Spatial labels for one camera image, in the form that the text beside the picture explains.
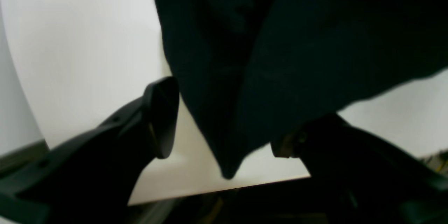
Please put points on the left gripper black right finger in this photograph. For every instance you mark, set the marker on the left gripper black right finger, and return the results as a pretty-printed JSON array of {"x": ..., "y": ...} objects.
[{"x": 380, "y": 183}]

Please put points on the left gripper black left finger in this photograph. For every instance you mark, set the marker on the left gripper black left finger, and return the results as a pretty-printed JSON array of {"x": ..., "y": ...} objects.
[{"x": 89, "y": 179}]

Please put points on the black T-shirt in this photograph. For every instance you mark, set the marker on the black T-shirt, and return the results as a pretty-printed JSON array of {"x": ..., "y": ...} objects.
[{"x": 250, "y": 71}]

